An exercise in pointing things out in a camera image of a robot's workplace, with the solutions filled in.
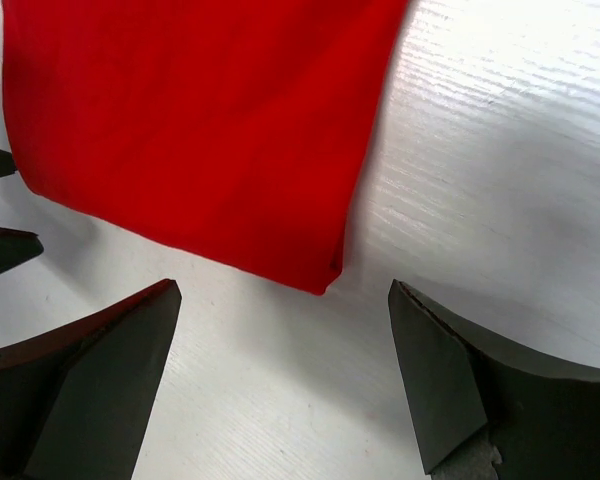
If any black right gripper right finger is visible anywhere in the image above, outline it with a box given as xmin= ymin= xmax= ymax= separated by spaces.
xmin=388 ymin=281 xmax=600 ymax=479

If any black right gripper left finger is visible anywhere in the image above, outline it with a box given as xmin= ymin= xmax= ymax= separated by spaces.
xmin=0 ymin=279 xmax=182 ymax=479

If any red t shirt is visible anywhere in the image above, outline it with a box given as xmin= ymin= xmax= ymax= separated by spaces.
xmin=2 ymin=1 xmax=406 ymax=295

